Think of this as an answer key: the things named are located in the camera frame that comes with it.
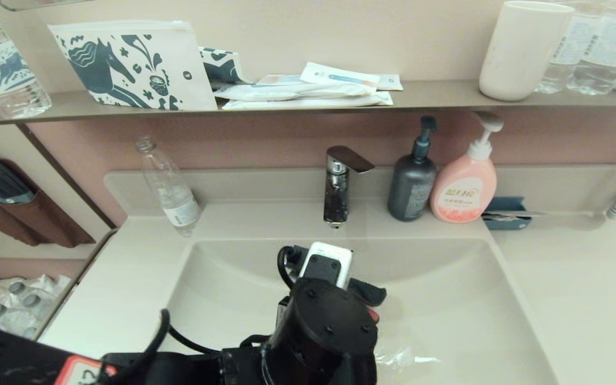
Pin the blue striped white sachet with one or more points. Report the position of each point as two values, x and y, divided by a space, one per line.
340 76

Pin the dark grey pump bottle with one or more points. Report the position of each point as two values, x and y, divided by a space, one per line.
409 187

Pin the horse label water bottle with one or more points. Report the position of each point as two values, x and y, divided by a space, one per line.
3 69

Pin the large horse print pouch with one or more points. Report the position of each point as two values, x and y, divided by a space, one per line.
126 64

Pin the clear empty plastic bottle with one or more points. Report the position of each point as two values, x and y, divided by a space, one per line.
171 192

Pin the white ceramic sink basin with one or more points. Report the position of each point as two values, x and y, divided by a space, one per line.
447 299

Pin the small blue tray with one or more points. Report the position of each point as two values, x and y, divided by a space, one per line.
506 206

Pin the pink soap pump bottle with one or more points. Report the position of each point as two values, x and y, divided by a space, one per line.
463 192

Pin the taupe wall shelf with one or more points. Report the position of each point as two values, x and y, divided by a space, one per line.
436 96

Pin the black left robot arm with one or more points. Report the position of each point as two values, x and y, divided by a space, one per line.
318 331

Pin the white label water bottle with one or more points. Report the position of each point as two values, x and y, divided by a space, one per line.
572 48
607 53

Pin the long flat white packet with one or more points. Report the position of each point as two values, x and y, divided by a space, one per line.
308 101

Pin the small horse print pouch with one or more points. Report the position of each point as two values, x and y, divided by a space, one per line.
225 67

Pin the shrink-wrapped water bottle pack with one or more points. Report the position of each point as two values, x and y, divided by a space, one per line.
14 305

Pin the chrome sink faucet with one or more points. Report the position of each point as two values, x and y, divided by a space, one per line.
336 198

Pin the white wrapped toiletry packet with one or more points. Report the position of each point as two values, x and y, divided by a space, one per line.
286 91

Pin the orange microfibre cloth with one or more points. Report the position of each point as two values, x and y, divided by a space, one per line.
374 314

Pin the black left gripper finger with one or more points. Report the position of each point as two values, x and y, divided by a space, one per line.
368 292

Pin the small white sachet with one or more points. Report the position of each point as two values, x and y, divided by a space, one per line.
391 82

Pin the white plastic cup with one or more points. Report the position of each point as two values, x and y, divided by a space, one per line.
522 53

